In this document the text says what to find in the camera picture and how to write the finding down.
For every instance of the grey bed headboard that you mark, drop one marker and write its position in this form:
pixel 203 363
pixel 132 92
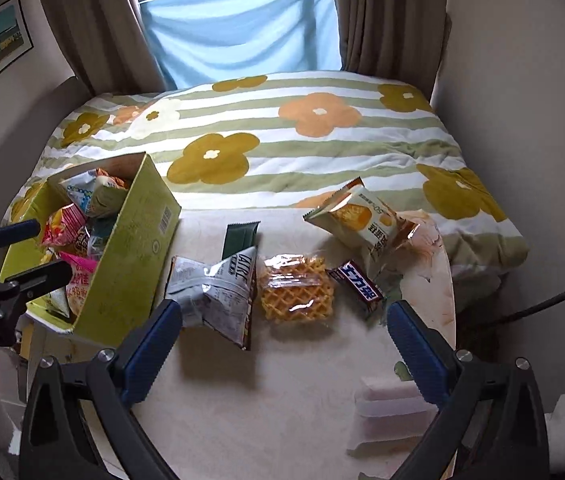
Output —
pixel 27 115

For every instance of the waffle snack packet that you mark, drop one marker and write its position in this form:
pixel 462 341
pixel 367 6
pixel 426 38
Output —
pixel 297 292

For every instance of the grey white snack packet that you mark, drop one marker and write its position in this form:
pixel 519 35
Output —
pixel 212 292

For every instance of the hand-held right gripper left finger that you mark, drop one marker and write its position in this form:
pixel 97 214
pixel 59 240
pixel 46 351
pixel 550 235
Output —
pixel 155 355

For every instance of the white blue snack packet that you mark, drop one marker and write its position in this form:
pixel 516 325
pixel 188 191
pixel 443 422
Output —
pixel 78 191

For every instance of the dark green snack packet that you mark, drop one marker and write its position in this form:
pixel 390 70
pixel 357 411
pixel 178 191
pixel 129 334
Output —
pixel 240 240

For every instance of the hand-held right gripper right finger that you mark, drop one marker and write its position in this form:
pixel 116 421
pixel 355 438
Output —
pixel 420 355

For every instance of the beige egg roll snack packet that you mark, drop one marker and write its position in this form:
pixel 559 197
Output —
pixel 357 220

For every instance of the light blue cloth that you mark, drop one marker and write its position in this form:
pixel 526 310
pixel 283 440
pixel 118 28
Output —
pixel 242 30

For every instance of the light blue snack packet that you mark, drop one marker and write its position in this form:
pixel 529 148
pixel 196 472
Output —
pixel 98 234

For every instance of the pink orange snack packet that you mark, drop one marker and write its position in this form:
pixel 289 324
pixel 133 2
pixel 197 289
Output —
pixel 81 280

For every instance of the clear orange snack wrapper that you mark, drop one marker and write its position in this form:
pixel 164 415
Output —
pixel 415 232

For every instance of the brown curtain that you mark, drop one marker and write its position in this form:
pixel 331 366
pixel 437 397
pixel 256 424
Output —
pixel 97 25
pixel 387 20

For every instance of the dark wrapped chocolate bar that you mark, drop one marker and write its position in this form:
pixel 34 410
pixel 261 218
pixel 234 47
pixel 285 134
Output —
pixel 357 286

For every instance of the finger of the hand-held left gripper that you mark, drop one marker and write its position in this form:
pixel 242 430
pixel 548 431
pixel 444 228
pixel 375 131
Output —
pixel 45 276
pixel 15 232

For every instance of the pale green snack packet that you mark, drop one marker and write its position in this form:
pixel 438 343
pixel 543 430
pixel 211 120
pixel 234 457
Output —
pixel 108 196

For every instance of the red pink snack packet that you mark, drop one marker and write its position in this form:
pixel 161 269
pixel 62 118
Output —
pixel 62 227

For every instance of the yellow cardboard box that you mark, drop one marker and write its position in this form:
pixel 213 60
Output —
pixel 132 240

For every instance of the floral striped blanket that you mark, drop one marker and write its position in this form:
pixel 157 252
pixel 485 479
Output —
pixel 312 160

